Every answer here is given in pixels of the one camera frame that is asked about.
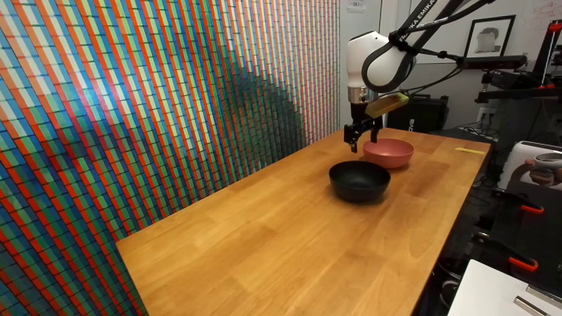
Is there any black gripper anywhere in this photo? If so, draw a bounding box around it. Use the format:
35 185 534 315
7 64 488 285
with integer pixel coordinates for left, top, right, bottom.
343 102 385 157

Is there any pink bowl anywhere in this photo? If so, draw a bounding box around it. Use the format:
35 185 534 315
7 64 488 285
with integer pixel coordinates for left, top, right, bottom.
362 138 416 173

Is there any black bowl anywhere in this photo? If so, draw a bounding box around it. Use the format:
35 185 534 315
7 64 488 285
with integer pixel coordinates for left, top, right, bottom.
327 160 394 206

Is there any black carrying case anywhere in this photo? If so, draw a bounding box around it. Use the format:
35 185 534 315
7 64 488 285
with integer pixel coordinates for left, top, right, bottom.
387 95 452 136

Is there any yellow tape strip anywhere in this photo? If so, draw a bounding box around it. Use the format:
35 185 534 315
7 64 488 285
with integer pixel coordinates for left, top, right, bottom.
453 146 488 159

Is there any black shelf bar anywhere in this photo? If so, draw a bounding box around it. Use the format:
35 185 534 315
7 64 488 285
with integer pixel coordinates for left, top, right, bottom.
462 55 529 74

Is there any framed portrait picture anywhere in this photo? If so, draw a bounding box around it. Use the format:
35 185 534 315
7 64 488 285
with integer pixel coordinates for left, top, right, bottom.
464 15 518 62

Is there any white rounded appliance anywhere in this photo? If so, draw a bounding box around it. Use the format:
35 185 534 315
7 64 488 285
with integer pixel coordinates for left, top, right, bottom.
495 139 562 194

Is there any red and black tripod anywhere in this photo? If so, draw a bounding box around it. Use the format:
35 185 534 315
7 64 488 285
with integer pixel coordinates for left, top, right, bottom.
476 20 562 99

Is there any white flat box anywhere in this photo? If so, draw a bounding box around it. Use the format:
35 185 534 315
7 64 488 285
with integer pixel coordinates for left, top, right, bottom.
446 259 562 316

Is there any colourful striped backdrop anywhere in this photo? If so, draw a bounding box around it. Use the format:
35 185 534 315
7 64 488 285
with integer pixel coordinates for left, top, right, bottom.
0 0 343 316

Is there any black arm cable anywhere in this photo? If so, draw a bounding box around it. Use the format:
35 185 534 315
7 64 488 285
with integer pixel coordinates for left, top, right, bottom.
360 32 471 95

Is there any orange clamp handle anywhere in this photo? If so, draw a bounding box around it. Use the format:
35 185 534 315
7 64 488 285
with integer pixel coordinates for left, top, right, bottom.
517 203 548 218
506 255 541 276

